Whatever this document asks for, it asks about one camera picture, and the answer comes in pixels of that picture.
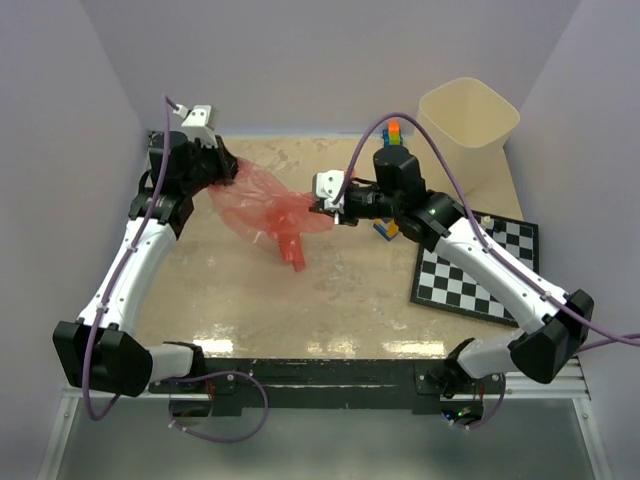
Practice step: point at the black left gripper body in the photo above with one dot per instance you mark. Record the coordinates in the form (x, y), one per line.
(205, 166)

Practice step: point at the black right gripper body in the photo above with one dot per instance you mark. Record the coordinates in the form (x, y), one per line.
(367, 202)

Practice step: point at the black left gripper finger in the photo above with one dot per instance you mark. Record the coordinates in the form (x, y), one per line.
(229, 162)
(222, 180)

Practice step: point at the red plastic trash bag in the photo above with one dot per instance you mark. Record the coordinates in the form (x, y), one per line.
(261, 210)

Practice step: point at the cream plastic trash bin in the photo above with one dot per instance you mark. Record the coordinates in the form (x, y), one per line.
(470, 123)

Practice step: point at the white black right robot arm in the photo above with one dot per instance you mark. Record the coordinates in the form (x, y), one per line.
(548, 333)

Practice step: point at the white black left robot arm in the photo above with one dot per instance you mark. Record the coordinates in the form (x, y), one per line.
(99, 349)

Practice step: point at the yellow blue toy block stack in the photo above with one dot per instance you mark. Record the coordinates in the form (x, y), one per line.
(387, 228)

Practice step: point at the orange green toy block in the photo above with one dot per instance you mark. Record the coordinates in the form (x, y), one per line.
(391, 134)

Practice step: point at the white chess piece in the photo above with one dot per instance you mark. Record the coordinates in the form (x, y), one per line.
(486, 221)

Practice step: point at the black chess piece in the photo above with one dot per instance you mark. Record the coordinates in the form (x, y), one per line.
(498, 227)

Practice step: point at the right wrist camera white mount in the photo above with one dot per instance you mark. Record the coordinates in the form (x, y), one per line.
(326, 187)

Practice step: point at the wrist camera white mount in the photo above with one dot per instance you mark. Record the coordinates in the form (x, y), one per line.
(326, 187)
(198, 123)

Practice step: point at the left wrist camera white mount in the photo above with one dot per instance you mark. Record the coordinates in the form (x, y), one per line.
(198, 123)

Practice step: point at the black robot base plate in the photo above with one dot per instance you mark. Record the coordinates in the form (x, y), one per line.
(395, 384)

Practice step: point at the aluminium frame rail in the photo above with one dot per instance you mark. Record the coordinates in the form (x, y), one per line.
(98, 352)

